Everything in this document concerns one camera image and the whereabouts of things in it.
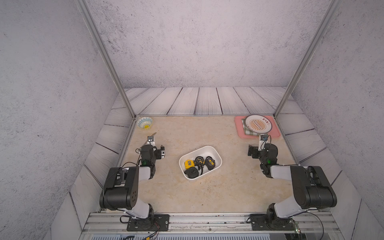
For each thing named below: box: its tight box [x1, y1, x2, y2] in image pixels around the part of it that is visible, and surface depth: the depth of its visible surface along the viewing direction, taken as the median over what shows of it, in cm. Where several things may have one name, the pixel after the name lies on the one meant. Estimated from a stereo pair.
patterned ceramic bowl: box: [136, 116, 154, 130], surface depth 117 cm
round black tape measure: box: [194, 156, 205, 167], surface depth 93 cm
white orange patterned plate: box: [244, 114, 273, 134], surface depth 117 cm
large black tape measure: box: [184, 167, 199, 179], surface depth 88 cm
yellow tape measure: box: [184, 159, 195, 170], surface depth 95 cm
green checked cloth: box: [241, 118, 261, 136], surface depth 111 cm
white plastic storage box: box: [178, 145, 223, 180], surface depth 95 cm
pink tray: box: [234, 115, 281, 139], surface depth 114 cm
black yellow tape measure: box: [205, 156, 216, 171], surface depth 93 cm
